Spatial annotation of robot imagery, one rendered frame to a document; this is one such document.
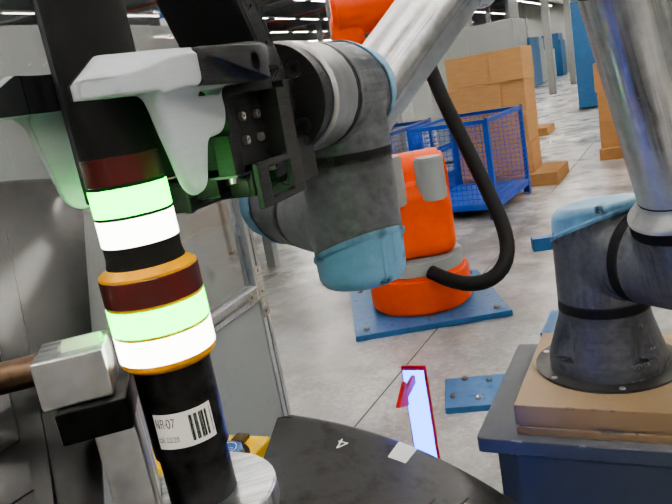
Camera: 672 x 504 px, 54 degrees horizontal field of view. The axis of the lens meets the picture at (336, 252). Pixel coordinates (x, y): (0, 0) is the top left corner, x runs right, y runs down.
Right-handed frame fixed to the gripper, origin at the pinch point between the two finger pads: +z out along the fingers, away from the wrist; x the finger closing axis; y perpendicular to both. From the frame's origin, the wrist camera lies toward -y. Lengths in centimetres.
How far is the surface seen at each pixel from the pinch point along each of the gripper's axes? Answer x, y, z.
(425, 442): -1, 37, -37
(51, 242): 11.2, 7.9, -9.1
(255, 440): 23, 41, -43
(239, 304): 70, 50, -119
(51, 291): 9.8, 10.2, -6.8
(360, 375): 109, 147, -282
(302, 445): 5.8, 29.9, -24.0
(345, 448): 2.4, 30.7, -25.1
